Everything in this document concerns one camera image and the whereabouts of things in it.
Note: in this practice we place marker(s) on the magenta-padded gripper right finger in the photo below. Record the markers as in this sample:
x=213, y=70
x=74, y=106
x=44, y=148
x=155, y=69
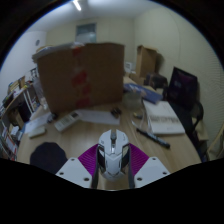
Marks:
x=153, y=170

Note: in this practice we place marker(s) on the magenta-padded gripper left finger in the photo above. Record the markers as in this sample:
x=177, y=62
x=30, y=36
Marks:
x=75, y=171

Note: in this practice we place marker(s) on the white gaming computer mouse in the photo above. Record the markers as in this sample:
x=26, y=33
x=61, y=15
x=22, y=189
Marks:
x=113, y=160

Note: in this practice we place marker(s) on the black round mouse pad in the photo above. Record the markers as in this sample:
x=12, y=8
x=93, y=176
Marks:
x=48, y=156

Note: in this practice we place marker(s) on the black marker pen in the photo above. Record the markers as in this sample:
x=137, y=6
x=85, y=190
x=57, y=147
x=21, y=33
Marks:
x=153, y=138

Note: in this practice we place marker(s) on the white remote control with buttons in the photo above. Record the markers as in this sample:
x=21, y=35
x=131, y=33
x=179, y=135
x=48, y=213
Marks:
x=67, y=121

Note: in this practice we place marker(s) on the open white book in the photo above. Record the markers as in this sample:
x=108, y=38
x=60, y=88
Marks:
x=163, y=118

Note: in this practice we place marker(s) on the plain white remote control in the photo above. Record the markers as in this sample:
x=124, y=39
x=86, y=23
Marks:
x=36, y=132

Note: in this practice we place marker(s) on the black office chair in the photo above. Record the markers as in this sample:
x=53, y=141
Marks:
x=196, y=126

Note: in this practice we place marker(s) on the clear plastic container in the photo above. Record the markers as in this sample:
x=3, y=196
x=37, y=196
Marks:
x=133, y=99

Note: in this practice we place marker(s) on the blue book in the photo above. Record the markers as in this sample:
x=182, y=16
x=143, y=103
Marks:
x=145, y=93

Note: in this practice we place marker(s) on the dark laptop screen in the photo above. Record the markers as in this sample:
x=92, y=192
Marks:
x=181, y=88

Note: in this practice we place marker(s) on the cluttered shelf unit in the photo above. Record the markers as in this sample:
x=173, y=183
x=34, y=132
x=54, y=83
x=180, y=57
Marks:
x=13, y=110

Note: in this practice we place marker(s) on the black bag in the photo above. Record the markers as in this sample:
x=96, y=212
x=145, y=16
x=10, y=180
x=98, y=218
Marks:
x=156, y=80

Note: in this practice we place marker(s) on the large brown cardboard box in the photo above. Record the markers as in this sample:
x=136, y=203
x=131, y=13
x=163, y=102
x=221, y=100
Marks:
x=60, y=80

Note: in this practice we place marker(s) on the small brown cardboard box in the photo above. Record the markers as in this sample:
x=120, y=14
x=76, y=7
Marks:
x=146, y=61

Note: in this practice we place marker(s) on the ceiling light tube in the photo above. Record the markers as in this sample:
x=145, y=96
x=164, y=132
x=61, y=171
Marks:
x=77, y=5

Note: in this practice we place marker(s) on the wall window vent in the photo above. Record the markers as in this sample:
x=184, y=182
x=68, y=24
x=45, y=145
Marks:
x=86, y=32

